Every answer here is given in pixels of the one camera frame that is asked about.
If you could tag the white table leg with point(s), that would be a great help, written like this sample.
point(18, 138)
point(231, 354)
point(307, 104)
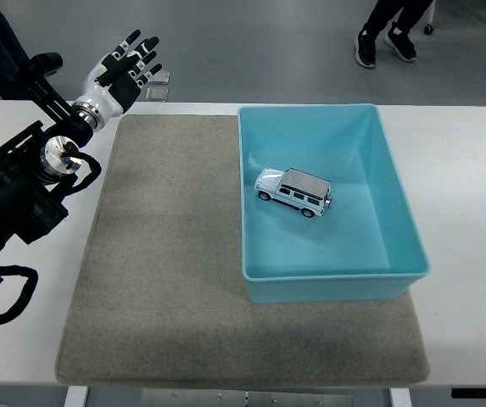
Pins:
point(76, 397)
point(400, 398)

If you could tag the black caster wheel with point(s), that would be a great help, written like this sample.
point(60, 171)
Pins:
point(428, 29)

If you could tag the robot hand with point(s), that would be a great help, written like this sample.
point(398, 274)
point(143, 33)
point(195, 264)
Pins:
point(107, 99)

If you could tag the black table control panel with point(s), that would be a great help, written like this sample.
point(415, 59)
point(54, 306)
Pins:
point(482, 393)

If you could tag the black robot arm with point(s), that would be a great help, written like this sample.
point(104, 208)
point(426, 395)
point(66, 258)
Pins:
point(9, 199)

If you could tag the grey metal plate with screws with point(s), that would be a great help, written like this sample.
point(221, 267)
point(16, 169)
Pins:
point(247, 399)

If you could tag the silver floor socket plate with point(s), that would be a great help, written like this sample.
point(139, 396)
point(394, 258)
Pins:
point(157, 93)
point(162, 77)

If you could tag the white toy car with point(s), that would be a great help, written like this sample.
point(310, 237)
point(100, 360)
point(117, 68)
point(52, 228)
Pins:
point(299, 193)

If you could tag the grey felt mat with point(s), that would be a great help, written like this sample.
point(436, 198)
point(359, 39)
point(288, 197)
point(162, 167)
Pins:
point(162, 275)

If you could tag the white cart leg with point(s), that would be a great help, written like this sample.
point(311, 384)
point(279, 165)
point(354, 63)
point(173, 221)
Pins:
point(431, 15)

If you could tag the blue plastic box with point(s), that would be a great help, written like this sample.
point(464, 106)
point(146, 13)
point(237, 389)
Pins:
point(353, 246)

